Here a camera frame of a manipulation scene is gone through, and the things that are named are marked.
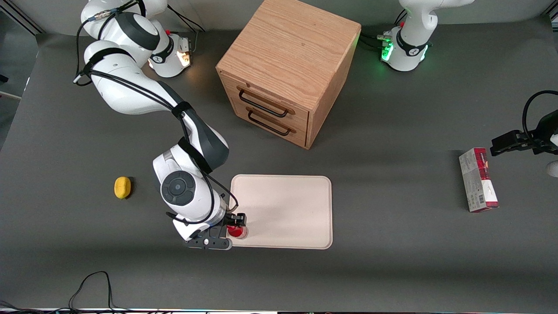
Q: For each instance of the yellow lemon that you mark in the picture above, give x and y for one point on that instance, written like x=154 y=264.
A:
x=122 y=187

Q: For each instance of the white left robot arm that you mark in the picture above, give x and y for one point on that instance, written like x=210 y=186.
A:
x=414 y=17

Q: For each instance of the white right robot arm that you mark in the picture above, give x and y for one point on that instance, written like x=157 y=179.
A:
x=117 y=87

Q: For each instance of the red plaid carton box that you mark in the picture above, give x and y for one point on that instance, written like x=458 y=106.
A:
x=473 y=183

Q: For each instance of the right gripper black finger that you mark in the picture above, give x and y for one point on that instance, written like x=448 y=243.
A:
x=236 y=218

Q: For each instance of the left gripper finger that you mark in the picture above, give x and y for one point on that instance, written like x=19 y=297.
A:
x=505 y=141

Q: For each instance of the wooden drawer front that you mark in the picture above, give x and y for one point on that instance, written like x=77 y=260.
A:
x=270 y=101
x=301 y=136

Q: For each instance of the cream plastic tray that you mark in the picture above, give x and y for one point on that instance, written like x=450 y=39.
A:
x=283 y=209

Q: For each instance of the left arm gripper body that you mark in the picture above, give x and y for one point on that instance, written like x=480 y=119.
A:
x=546 y=130

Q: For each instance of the wooden drawer cabinet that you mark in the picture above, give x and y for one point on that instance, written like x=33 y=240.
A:
x=287 y=48

